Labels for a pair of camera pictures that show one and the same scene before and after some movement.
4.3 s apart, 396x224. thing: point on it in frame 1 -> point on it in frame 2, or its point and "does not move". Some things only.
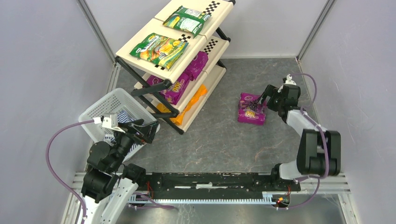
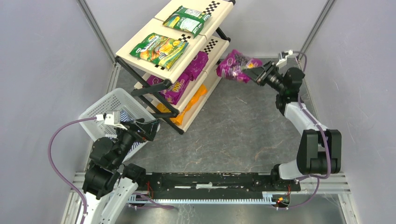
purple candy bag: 250,111 -> 232,66
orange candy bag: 176,119 does not move
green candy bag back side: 191,20 does not move
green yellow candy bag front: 161,50 does not move
